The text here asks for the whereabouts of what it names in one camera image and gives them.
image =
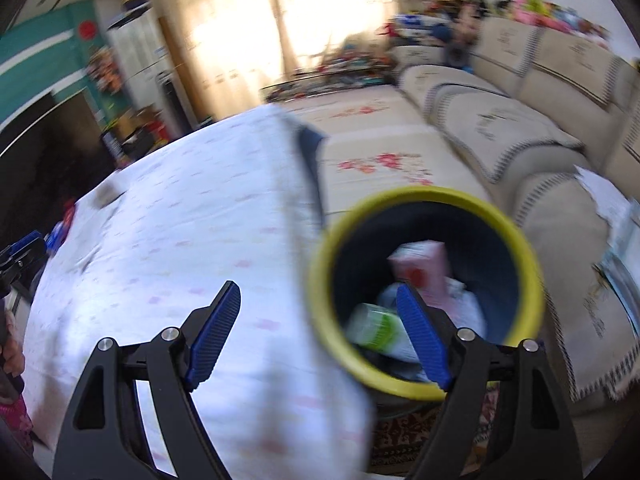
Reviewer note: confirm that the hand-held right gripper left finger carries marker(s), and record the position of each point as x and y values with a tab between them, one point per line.
215	335

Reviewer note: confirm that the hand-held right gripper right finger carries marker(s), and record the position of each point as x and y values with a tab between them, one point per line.
425	340

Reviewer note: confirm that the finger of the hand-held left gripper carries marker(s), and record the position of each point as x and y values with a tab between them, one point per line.
22	252

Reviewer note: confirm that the green and white bottle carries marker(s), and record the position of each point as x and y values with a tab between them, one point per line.
375	325

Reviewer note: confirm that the pink box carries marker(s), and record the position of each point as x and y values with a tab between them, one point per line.
425	265

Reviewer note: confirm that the yellow rimmed dark trash bin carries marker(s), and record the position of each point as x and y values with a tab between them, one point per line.
370	240

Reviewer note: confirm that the person's left hand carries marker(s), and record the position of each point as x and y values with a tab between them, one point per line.
14	355

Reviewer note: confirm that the red and blue packet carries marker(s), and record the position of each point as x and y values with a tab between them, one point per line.
61	227

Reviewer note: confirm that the black television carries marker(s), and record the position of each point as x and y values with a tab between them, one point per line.
45	160

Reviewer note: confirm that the patterned rug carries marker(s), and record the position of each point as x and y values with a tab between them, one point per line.
400	435

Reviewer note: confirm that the white dotted tablecloth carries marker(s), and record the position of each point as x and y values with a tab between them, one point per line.
200	210

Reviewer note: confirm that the beige deer print sofa cover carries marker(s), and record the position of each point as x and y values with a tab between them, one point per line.
510	45
575	65
417	55
565	260
450	85
500	130

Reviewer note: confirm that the red canister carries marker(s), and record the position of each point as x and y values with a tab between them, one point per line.
159	131

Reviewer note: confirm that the dark table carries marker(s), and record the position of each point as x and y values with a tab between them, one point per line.
307	160

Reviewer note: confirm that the artificial flowers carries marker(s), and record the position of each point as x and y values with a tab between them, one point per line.
105	70

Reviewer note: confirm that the black standing fan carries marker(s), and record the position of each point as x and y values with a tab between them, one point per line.
172	105

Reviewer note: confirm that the blue document bag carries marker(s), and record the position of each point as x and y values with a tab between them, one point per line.
625	270

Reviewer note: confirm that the floral mat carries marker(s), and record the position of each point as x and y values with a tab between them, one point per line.
360	130

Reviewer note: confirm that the white refrigerator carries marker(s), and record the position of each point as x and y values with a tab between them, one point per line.
140	60

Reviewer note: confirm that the red round ornament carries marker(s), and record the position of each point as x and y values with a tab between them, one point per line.
87	31

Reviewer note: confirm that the white papers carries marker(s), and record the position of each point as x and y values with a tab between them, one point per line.
605	195

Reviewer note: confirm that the brown board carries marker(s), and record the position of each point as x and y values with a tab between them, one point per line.
177	60

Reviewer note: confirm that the glass coffee table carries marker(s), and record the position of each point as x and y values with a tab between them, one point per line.
320	85

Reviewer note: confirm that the beige sofa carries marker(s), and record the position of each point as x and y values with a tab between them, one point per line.
545	85

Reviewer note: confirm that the dark neck pillow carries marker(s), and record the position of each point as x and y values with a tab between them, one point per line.
457	55

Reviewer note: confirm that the pile of books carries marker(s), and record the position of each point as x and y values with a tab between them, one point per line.
350	62

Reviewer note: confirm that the beige patterned curtain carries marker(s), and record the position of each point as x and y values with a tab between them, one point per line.
250	35

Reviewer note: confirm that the blue and white suitcase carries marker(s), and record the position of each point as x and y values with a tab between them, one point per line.
412	25

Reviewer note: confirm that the pink teddy bear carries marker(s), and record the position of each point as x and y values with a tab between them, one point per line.
467	22

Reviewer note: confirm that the row of plush toys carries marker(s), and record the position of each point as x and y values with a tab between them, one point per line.
550	12

